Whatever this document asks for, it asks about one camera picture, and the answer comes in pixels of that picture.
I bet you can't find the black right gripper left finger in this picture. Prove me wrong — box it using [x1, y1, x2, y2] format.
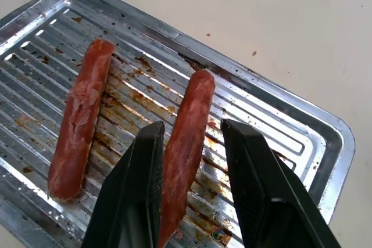
[82, 120, 166, 248]

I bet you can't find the ribbed silver metal tray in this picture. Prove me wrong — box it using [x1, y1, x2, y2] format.
[0, 0, 356, 248]

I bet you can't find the smooth red sausage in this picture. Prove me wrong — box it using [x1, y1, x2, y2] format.
[158, 70, 215, 248]

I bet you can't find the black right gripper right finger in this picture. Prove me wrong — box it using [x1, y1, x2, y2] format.
[220, 118, 342, 248]

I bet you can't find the red sausage with split skin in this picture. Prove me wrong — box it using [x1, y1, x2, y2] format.
[47, 38, 116, 202]

